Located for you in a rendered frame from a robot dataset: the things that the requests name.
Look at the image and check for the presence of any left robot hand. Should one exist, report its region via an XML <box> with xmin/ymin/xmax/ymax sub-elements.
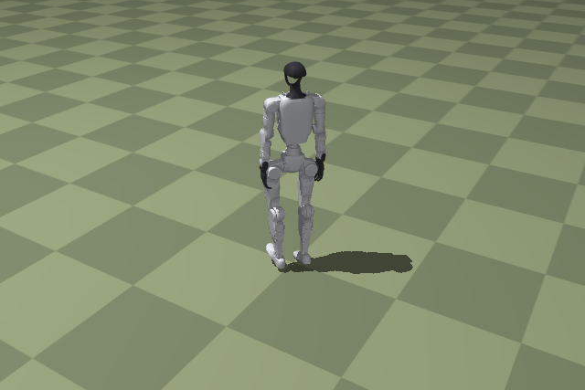
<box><xmin>260</xmin><ymin>162</ymin><xmax>271</xmax><ymax>189</ymax></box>

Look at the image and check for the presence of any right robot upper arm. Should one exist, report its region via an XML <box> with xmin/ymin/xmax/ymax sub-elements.
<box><xmin>312</xmin><ymin>93</ymin><xmax>325</xmax><ymax>134</ymax></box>

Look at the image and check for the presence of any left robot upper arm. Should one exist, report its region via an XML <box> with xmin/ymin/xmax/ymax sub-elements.
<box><xmin>263</xmin><ymin>97</ymin><xmax>281</xmax><ymax>140</ymax></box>

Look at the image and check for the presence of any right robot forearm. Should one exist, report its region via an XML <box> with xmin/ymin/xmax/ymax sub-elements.
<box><xmin>314</xmin><ymin>127</ymin><xmax>326</xmax><ymax>160</ymax></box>

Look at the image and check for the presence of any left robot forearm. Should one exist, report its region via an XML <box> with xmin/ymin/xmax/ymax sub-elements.
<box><xmin>260</xmin><ymin>129</ymin><xmax>271</xmax><ymax>167</ymax></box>

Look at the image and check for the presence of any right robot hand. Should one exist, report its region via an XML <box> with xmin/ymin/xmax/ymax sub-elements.
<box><xmin>314</xmin><ymin>153</ymin><xmax>325</xmax><ymax>182</ymax></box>

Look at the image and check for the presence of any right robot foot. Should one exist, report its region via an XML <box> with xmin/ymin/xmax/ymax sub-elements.
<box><xmin>293</xmin><ymin>250</ymin><xmax>312</xmax><ymax>264</ymax></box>

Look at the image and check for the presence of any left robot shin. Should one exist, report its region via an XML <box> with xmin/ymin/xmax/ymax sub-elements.
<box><xmin>268</xmin><ymin>209</ymin><xmax>284</xmax><ymax>258</ymax></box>

